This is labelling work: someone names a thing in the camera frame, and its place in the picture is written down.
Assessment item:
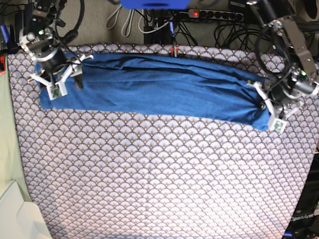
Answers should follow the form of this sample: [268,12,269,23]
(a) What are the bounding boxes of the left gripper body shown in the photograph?
[268,74,314,110]

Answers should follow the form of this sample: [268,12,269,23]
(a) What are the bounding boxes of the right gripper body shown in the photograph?
[34,47,67,76]

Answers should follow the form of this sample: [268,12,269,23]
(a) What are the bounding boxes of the blue long-sleeve T-shirt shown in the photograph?
[39,53,270,130]

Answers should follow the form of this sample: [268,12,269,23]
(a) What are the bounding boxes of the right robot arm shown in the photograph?
[19,0,85,84]

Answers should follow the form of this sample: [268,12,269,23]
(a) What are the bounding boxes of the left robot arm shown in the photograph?
[246,0,319,107]

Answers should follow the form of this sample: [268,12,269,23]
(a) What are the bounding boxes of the blue box at top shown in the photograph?
[120,0,190,9]

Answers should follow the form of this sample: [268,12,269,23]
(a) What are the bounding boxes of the black power strip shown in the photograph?
[187,9,244,22]

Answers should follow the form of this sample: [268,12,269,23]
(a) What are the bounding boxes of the fan-patterned tablecloth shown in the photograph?
[7,53,319,239]

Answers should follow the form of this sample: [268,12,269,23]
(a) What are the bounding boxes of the black OpenArm base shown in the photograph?
[283,153,319,239]

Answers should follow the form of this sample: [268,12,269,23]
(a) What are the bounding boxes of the white plastic bin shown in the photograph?
[0,181,52,239]

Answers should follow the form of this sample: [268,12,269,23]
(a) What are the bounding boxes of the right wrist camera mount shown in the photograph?
[30,54,94,101]

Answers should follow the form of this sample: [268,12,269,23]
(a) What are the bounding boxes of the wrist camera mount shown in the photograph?
[246,81,304,134]
[30,54,94,101]

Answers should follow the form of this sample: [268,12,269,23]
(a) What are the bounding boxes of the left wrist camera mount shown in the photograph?
[246,81,304,134]

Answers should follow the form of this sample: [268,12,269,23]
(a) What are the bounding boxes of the blue-handled clamp left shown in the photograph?
[0,24,18,54]

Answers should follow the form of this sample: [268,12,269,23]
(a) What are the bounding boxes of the blue-handled clamp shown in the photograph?
[169,21,178,57]
[0,24,18,54]

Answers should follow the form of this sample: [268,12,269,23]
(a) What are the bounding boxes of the white looped cable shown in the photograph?
[106,7,137,38]

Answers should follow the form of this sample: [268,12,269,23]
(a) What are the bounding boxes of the blue-handled clamp centre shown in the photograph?
[169,21,178,57]

